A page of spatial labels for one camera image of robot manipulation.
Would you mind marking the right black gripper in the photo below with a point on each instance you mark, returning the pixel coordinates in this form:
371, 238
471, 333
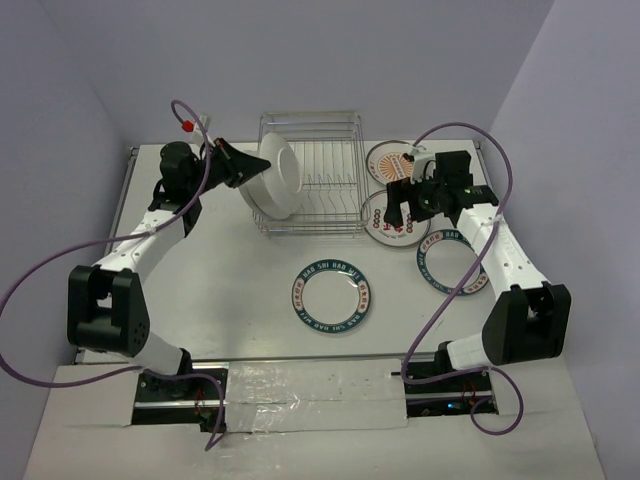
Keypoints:
397, 192

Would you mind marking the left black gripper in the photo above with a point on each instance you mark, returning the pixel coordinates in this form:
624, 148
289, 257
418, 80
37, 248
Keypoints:
237, 165

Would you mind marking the green red rimmed plate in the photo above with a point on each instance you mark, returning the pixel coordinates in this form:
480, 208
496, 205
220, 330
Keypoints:
279, 153
262, 197

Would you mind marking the orange sunburst plate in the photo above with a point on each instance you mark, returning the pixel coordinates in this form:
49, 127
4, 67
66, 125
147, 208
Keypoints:
386, 162

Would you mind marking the red character plate green rim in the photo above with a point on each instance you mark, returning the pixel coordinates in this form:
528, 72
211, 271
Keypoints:
408, 235

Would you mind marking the teal lettered rim plate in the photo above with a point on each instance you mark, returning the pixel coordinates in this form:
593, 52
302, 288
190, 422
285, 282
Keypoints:
443, 257
331, 296

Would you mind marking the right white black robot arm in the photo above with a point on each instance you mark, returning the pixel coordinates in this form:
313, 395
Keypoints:
529, 319

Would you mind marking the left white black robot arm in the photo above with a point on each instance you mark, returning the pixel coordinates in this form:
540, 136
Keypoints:
106, 308

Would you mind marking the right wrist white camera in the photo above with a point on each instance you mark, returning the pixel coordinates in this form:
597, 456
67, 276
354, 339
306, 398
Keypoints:
420, 159

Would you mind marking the wrist white camera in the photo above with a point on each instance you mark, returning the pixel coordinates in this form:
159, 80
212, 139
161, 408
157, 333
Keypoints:
198, 130
420, 159

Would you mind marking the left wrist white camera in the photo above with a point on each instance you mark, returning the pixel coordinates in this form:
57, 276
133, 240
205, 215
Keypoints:
198, 130

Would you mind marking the silver wire dish rack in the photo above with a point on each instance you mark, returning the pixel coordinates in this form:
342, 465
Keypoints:
330, 147

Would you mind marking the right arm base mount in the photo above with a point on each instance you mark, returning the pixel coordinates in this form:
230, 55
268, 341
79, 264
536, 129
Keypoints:
450, 397

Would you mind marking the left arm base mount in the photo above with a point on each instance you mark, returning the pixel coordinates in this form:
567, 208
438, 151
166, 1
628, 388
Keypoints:
184, 402

